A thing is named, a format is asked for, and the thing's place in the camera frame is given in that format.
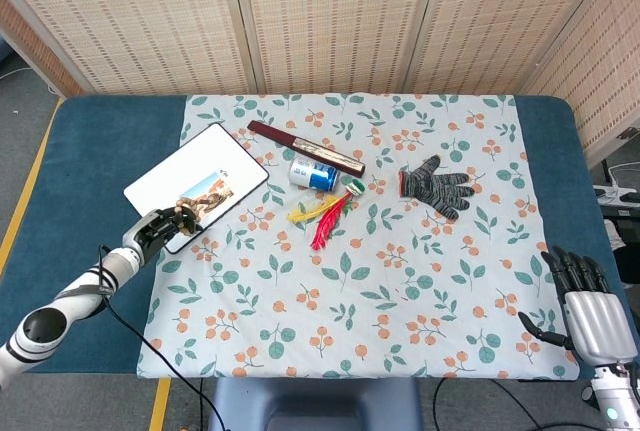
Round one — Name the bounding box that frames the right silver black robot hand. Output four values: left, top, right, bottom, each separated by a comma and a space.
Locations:
517, 244, 640, 367

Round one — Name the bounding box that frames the blue white drink can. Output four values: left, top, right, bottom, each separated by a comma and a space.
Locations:
288, 155, 341, 193

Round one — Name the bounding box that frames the black floor cable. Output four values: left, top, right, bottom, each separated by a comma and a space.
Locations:
432, 378, 554, 431

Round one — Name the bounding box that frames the grey knit work glove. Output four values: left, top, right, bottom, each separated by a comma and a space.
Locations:
398, 154, 476, 221

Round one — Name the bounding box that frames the dark red folded fan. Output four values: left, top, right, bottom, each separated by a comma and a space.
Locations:
246, 119, 367, 176

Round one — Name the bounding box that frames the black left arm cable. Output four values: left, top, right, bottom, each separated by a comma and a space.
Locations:
97, 244, 224, 431

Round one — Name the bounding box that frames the white board with photo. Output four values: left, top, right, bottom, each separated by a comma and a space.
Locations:
123, 122, 271, 255

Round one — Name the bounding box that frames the red yellow feather shuttlecock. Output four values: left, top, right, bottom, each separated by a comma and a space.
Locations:
286, 176, 367, 251

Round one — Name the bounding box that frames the wooden bead bracelet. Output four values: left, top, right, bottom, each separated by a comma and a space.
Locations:
172, 199, 202, 238

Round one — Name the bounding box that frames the floral patterned tablecloth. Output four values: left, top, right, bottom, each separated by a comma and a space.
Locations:
135, 93, 581, 381

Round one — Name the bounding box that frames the woven bamboo folding screen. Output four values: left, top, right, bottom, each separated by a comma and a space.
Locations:
0, 0, 640, 167

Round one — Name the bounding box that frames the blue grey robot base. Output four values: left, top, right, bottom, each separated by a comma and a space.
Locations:
207, 376, 424, 431

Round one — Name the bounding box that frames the black equipment on floor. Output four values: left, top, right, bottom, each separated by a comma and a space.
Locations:
602, 205, 640, 287

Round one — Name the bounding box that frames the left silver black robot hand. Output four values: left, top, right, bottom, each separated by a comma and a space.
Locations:
122, 204, 204, 266

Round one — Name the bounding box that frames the white device with cables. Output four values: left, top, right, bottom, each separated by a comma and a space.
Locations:
592, 160, 640, 207

